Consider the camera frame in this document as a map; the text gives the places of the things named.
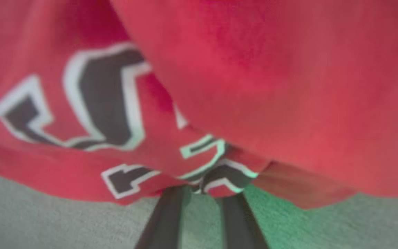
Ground red white sports shirt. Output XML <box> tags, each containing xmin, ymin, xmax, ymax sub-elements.
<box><xmin>0</xmin><ymin>0</ymin><xmax>398</xmax><ymax>210</ymax></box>

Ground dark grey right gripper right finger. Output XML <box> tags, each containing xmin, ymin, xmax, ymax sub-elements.
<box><xmin>216</xmin><ymin>191</ymin><xmax>271</xmax><ymax>249</ymax></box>

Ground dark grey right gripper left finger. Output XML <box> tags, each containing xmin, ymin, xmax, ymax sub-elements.
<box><xmin>134</xmin><ymin>185</ymin><xmax>191</xmax><ymax>249</ymax></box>

